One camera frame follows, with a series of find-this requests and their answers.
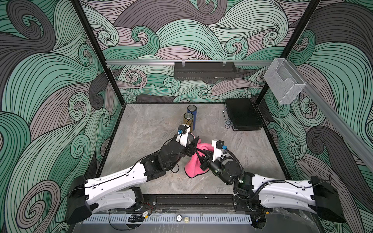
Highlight pink microfiber cloth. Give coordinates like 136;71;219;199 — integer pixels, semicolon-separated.
184;142;213;179

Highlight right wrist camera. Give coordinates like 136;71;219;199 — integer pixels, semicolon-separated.
211;140;227;162

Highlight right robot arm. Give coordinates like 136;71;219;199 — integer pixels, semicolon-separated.
196;149;346;223

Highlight white slotted cable duct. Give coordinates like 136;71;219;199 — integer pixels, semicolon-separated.
83;214;252;225

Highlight metal rings on case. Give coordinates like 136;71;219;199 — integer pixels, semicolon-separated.
222;108;233;129

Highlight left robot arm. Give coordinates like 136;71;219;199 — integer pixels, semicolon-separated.
66;137;199;224

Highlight gold thermos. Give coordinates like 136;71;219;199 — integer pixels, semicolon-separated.
183;112;193;131

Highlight pink thermos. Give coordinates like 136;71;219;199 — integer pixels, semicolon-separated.
187;133;202;145

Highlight clear plastic wall holder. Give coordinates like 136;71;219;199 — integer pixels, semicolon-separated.
264;58;307;105

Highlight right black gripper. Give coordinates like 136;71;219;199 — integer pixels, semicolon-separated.
196;147;232;186

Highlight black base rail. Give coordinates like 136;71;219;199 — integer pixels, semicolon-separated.
78;194;292;212

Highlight black wall shelf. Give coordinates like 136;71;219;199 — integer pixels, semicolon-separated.
174;62;237;83

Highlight blue thermos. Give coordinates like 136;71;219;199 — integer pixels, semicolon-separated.
187;105;197;131

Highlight black case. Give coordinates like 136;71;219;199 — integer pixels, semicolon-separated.
225;98;263;132

